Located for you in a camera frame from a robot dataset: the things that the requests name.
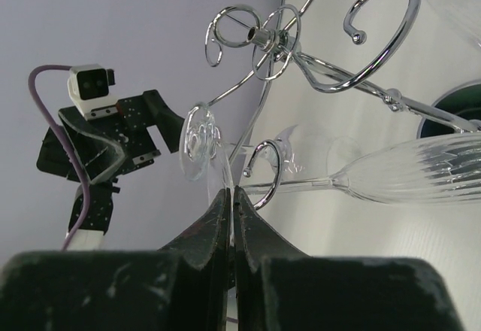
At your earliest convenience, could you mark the ribbed clear flute glass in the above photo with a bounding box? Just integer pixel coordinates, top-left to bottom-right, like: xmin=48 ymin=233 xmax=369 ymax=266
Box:
xmin=238 ymin=37 xmax=481 ymax=205

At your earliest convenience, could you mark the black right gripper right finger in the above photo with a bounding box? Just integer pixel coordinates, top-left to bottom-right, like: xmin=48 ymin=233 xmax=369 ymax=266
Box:
xmin=233 ymin=187 xmax=461 ymax=330

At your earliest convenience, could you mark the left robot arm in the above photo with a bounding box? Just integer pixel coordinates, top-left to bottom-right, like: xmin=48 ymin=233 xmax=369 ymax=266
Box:
xmin=59 ymin=90 xmax=184 ymax=236

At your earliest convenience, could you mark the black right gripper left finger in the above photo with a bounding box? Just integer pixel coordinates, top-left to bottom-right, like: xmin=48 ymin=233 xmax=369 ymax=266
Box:
xmin=1 ymin=189 xmax=231 ymax=330

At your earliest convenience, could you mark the chrome wire glass rack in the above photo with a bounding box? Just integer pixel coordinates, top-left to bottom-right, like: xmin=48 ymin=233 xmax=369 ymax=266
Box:
xmin=204 ymin=0 xmax=481 ymax=211

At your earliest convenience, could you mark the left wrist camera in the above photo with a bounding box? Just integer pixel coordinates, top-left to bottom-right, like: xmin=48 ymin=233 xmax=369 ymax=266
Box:
xmin=67 ymin=64 xmax=118 ymax=120

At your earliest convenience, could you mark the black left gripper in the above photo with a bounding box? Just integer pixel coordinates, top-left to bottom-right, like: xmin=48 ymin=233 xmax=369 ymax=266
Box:
xmin=59 ymin=90 xmax=184 ymax=184

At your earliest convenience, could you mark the round clear wine glass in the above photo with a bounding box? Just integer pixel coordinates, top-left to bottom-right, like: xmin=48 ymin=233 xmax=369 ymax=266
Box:
xmin=180 ymin=102 xmax=362 ymax=210

